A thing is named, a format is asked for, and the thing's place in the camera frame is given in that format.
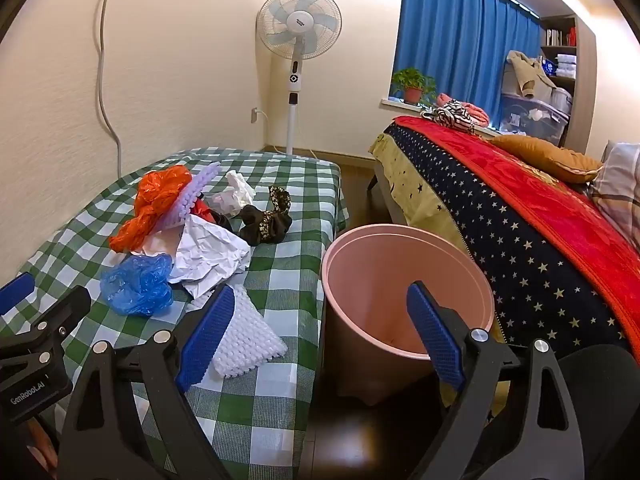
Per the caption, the white bubble foam sheet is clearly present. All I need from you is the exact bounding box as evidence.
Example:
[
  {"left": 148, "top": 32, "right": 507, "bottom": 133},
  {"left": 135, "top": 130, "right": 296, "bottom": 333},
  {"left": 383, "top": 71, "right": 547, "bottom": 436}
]
[{"left": 190, "top": 285, "right": 289, "bottom": 378}]

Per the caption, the purple foam sheet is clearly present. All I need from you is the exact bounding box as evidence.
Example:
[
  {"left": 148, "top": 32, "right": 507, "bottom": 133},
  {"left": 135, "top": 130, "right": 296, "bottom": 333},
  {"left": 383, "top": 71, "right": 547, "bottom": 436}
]
[{"left": 152, "top": 161, "right": 223, "bottom": 233}]

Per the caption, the dark brown scrunchie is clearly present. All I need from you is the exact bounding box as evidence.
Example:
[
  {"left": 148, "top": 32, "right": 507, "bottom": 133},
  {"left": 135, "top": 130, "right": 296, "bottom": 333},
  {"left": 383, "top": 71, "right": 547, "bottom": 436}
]
[{"left": 239, "top": 186, "right": 294, "bottom": 247}]

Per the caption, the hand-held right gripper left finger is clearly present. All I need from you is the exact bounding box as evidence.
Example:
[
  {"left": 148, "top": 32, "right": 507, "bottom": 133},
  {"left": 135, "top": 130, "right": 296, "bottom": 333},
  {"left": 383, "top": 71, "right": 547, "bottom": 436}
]
[{"left": 57, "top": 284, "right": 236, "bottom": 480}]

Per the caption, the grey wall cable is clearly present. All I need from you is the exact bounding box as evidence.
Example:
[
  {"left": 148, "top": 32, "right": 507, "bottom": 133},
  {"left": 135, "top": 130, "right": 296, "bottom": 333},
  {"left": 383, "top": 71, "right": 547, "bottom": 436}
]
[{"left": 97, "top": 0, "right": 126, "bottom": 176}]

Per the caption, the blue plastic bag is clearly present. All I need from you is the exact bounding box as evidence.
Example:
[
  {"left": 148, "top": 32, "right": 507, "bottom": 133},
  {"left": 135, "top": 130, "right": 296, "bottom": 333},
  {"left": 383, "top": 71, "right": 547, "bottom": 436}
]
[{"left": 100, "top": 253, "right": 174, "bottom": 317}]

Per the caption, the plaid pillow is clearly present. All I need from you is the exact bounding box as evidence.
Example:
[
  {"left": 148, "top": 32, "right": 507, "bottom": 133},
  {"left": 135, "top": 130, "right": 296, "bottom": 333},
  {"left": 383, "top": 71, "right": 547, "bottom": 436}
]
[{"left": 590, "top": 141, "right": 640, "bottom": 251}]

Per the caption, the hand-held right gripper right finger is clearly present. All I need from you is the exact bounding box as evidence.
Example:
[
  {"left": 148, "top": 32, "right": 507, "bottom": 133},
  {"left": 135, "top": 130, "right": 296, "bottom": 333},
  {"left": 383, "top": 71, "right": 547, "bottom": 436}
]
[{"left": 406, "top": 281, "right": 586, "bottom": 480}]

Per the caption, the orange plastic bag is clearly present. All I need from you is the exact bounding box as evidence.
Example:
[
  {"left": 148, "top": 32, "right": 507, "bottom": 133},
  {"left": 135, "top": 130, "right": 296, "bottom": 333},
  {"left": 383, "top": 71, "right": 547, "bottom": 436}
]
[{"left": 108, "top": 165, "right": 193, "bottom": 254}]

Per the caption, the beige coat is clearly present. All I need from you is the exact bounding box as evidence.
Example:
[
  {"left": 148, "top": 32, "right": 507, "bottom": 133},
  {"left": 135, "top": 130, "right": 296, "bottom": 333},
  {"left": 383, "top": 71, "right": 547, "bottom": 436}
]
[{"left": 506, "top": 50, "right": 557, "bottom": 101}]

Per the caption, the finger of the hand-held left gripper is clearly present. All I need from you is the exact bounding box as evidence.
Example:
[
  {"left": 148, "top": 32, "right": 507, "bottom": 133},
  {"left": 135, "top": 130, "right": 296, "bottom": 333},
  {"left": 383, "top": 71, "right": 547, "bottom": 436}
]
[
  {"left": 0, "top": 285, "right": 92, "bottom": 361},
  {"left": 0, "top": 271, "right": 37, "bottom": 317}
]

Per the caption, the orange pillow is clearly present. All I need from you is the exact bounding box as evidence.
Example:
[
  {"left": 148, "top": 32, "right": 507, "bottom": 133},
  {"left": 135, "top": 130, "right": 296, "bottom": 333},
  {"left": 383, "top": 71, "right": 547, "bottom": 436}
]
[{"left": 491, "top": 134, "right": 603, "bottom": 184}]

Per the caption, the bed with starry blanket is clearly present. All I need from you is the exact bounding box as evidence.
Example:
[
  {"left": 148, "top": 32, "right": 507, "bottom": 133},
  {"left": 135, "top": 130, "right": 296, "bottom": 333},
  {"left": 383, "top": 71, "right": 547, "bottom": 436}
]
[{"left": 385, "top": 122, "right": 626, "bottom": 361}]

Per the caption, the potted green plant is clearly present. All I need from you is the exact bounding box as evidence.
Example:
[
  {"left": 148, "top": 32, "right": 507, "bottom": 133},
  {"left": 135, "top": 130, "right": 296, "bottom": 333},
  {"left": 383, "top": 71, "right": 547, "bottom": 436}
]
[{"left": 391, "top": 67, "right": 437, "bottom": 107}]

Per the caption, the green checked tablecloth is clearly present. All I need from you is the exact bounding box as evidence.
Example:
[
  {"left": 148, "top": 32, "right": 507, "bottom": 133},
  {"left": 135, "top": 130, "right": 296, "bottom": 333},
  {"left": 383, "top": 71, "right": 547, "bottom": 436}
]
[{"left": 0, "top": 147, "right": 351, "bottom": 480}]

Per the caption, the clear plastic bag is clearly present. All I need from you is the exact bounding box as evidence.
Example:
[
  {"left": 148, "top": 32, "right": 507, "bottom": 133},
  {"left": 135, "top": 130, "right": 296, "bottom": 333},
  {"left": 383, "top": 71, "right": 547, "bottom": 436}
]
[{"left": 205, "top": 170, "right": 257, "bottom": 218}]

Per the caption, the red blanket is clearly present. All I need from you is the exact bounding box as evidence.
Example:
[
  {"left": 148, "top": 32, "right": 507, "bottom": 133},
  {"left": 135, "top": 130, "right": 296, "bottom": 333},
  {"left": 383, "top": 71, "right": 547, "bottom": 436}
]
[{"left": 392, "top": 116, "right": 640, "bottom": 346}]

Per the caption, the blue curtain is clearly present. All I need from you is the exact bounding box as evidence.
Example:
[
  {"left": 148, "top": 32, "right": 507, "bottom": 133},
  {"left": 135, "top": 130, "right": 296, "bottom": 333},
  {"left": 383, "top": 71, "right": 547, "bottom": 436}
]
[{"left": 394, "top": 0, "right": 543, "bottom": 128}]

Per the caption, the white standing fan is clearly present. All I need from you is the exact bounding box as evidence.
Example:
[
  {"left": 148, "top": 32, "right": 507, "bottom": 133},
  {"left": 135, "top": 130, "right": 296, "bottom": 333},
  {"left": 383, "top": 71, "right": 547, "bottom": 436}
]
[{"left": 256, "top": 0, "right": 344, "bottom": 157}]

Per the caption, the black rounded object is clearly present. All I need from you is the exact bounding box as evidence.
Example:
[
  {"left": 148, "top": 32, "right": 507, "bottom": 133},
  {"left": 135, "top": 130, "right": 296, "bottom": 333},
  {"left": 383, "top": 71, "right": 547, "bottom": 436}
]
[{"left": 555, "top": 342, "right": 640, "bottom": 480}]

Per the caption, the pink plastic plate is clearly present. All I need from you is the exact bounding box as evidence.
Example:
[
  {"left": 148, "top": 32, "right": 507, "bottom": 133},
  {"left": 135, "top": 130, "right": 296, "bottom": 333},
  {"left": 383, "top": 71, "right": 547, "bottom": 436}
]
[{"left": 321, "top": 225, "right": 496, "bottom": 406}]

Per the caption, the dark wooden bookshelf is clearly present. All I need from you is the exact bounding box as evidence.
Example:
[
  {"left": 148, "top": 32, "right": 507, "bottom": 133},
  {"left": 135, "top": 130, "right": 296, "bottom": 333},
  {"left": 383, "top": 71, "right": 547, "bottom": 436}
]
[{"left": 539, "top": 14, "right": 582, "bottom": 98}]

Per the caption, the pink cloth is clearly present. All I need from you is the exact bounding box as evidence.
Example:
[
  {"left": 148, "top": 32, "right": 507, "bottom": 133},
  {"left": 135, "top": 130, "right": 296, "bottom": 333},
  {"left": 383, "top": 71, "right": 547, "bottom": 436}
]
[{"left": 436, "top": 92, "right": 492, "bottom": 127}]

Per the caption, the black white striped cloth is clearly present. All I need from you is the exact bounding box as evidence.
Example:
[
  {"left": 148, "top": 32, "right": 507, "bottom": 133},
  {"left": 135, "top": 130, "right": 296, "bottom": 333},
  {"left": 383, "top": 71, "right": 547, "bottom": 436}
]
[{"left": 422, "top": 101, "right": 477, "bottom": 135}]

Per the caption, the grey bed frame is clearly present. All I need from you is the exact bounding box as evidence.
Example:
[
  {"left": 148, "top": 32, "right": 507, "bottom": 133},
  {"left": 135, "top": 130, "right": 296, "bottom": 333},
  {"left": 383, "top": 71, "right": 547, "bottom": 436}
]
[{"left": 367, "top": 172, "right": 408, "bottom": 226}]

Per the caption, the red black wrapper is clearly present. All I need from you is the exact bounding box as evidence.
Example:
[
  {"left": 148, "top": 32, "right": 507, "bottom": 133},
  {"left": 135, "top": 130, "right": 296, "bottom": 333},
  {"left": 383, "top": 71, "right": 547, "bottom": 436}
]
[{"left": 192, "top": 197, "right": 233, "bottom": 233}]

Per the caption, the yellow-green star-print sheet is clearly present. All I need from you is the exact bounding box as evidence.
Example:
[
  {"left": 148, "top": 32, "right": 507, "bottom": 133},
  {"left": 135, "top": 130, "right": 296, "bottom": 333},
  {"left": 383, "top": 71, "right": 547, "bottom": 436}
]
[{"left": 369, "top": 132, "right": 506, "bottom": 411}]

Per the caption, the clear plastic storage box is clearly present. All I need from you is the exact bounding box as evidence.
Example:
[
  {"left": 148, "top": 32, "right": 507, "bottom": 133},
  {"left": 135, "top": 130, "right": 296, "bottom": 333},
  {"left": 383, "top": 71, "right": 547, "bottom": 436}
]
[{"left": 492, "top": 92, "right": 571, "bottom": 147}]

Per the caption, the white paper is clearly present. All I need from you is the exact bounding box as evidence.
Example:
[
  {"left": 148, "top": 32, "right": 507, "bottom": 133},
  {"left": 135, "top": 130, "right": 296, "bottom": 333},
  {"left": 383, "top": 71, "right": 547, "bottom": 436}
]
[{"left": 142, "top": 212, "right": 252, "bottom": 301}]

